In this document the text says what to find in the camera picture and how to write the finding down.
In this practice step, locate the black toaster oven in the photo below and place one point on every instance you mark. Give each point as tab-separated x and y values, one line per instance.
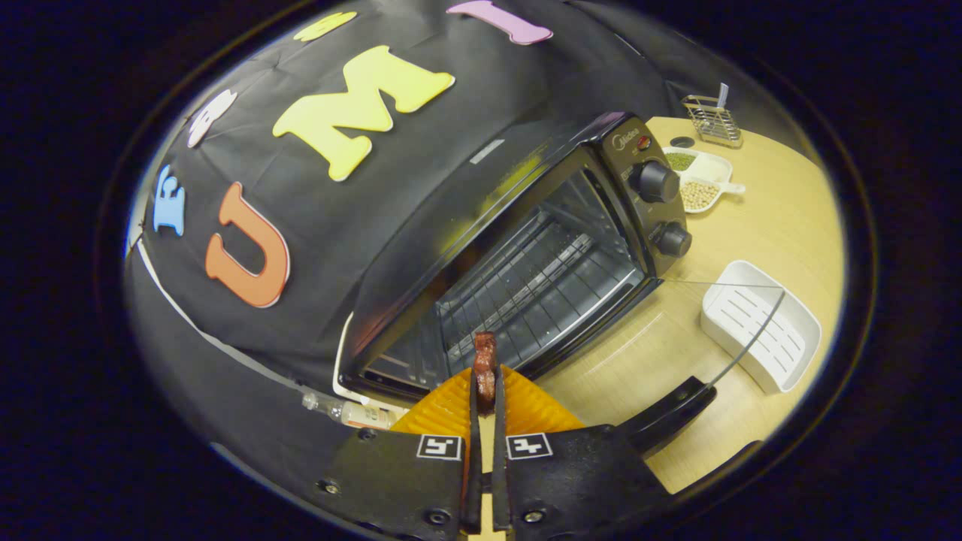
654	218

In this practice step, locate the red meat slice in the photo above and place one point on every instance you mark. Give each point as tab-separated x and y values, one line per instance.
485	368

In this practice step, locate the white spoon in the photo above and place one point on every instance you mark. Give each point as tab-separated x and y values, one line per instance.
722	95

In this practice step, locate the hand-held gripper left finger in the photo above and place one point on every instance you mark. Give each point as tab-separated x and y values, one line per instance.
473	481

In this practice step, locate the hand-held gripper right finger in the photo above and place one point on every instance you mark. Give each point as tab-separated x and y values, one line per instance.
500	481

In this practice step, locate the white bread toaster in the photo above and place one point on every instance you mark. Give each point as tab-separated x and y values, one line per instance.
337	379

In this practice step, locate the small black disc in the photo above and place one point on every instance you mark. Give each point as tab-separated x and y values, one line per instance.
682	142

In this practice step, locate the white divided dish with beans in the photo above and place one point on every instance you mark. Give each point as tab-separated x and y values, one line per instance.
703	188

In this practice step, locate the clear plastic bottle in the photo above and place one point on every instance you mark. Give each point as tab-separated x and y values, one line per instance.
361	413

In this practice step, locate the white rectangular ribbed tray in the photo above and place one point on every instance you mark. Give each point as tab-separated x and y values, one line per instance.
797	334

